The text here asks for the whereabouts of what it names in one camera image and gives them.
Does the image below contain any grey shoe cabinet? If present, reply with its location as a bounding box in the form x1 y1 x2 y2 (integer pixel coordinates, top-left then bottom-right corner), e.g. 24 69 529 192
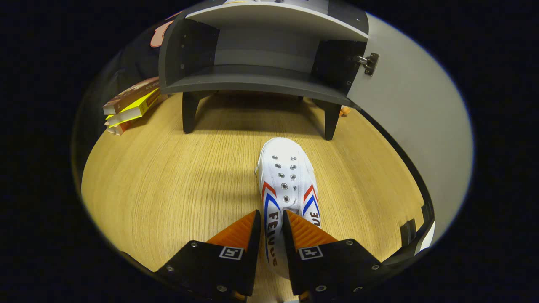
158 0 371 141

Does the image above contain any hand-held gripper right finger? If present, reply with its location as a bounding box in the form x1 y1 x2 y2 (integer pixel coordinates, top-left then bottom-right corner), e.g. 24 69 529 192
281 210 382 303

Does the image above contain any yellow book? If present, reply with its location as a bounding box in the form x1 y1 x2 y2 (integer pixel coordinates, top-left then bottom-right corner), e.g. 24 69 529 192
104 87 163 127

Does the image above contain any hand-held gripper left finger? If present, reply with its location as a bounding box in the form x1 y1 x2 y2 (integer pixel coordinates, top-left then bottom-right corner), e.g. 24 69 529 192
155 209 261 303

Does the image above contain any beige shoe cabinet door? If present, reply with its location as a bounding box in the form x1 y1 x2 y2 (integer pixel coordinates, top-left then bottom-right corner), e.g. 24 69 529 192
346 12 474 253

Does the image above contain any white canvas shoe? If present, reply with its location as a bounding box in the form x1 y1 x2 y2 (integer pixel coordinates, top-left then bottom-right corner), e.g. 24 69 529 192
255 137 321 280

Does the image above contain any black backdrop cloth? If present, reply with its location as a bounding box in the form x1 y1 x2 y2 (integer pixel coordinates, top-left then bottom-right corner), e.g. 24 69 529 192
74 11 184 139

